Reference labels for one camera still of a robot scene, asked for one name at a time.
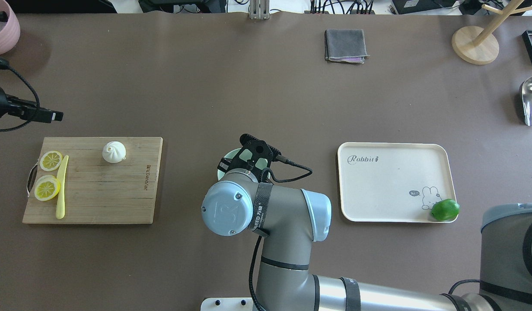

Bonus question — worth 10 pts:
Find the upper lemon slice stack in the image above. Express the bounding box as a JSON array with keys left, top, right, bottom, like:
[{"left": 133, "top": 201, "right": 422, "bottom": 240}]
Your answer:
[{"left": 39, "top": 150, "right": 64, "bottom": 172}]

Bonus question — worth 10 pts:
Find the cream rabbit print tray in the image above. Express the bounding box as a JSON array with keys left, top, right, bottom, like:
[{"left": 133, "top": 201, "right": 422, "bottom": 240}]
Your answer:
[{"left": 337, "top": 142, "right": 456, "bottom": 223}]

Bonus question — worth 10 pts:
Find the white steamed bun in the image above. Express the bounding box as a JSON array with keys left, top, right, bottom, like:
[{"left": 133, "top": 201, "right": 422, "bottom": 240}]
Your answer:
[{"left": 102, "top": 140, "right": 126, "bottom": 164}]

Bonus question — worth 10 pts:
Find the green lime fruit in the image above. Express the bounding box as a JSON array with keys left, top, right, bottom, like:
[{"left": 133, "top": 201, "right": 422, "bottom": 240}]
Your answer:
[{"left": 430, "top": 199, "right": 461, "bottom": 221}]

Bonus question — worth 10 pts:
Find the yellow plastic knife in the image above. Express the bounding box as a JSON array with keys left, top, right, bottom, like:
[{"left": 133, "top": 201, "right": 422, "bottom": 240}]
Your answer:
[{"left": 56, "top": 155, "right": 70, "bottom": 220}]

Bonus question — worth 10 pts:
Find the grey folded cloth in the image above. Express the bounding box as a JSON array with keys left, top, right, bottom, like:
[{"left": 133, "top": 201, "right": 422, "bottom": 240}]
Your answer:
[{"left": 325, "top": 29, "right": 369, "bottom": 64}]

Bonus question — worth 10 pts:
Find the pink bucket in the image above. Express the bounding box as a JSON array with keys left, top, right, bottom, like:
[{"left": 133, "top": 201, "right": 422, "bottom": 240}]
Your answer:
[{"left": 0, "top": 0, "right": 20, "bottom": 55}]

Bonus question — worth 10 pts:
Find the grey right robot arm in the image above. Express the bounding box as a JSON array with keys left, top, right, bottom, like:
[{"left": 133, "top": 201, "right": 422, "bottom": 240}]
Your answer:
[{"left": 202, "top": 134, "right": 532, "bottom": 311}]

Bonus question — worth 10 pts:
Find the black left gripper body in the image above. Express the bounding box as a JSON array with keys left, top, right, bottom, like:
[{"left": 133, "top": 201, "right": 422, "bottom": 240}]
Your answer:
[{"left": 6, "top": 96, "right": 64, "bottom": 124}]

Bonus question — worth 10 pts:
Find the bamboo cutting board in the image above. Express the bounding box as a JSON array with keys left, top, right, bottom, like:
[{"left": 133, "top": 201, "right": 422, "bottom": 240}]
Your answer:
[{"left": 22, "top": 136, "right": 163, "bottom": 225}]

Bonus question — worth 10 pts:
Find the wooden mug tree stand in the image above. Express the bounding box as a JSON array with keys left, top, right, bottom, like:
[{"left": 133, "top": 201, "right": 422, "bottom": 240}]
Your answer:
[{"left": 451, "top": 0, "right": 532, "bottom": 65}]

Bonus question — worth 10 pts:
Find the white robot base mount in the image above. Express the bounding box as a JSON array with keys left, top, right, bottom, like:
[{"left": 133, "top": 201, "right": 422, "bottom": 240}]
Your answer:
[{"left": 200, "top": 297, "right": 255, "bottom": 311}]

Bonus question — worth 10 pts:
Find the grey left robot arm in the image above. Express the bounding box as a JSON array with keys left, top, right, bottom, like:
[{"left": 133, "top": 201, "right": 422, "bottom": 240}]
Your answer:
[{"left": 0, "top": 87, "right": 64, "bottom": 123}]

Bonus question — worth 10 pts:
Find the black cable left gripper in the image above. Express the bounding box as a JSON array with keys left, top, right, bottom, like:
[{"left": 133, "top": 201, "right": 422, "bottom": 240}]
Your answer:
[{"left": 0, "top": 53, "right": 41, "bottom": 133}]

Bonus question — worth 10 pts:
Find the light green bowl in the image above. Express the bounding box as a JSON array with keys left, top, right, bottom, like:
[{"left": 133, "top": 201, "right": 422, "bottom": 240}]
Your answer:
[{"left": 217, "top": 148, "right": 268, "bottom": 181}]

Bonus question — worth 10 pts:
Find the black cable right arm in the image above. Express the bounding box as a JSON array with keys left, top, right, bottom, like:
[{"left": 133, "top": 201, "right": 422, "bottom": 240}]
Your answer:
[{"left": 248, "top": 153, "right": 313, "bottom": 311}]

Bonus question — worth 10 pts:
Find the lower lemon slice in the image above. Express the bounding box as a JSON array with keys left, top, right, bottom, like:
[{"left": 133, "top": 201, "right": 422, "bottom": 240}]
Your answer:
[{"left": 34, "top": 175, "right": 61, "bottom": 201}]

